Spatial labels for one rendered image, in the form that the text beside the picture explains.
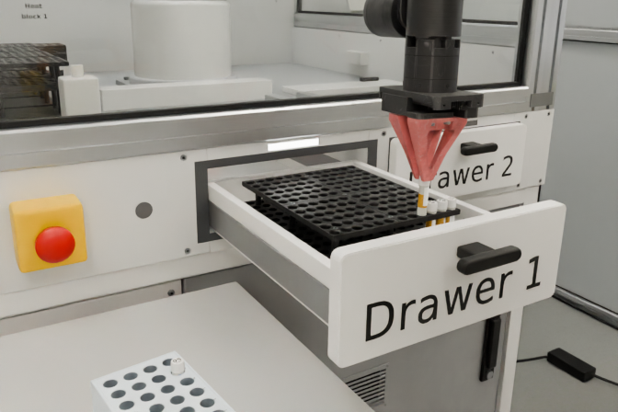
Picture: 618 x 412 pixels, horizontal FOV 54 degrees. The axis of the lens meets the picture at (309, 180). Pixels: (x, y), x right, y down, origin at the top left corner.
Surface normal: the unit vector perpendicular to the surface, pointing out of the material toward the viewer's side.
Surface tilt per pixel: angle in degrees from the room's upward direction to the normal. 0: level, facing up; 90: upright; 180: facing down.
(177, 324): 0
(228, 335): 0
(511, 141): 90
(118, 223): 90
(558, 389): 0
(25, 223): 90
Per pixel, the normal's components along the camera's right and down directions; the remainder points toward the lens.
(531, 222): 0.51, 0.25
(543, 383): 0.01, -0.96
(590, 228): -0.86, 0.14
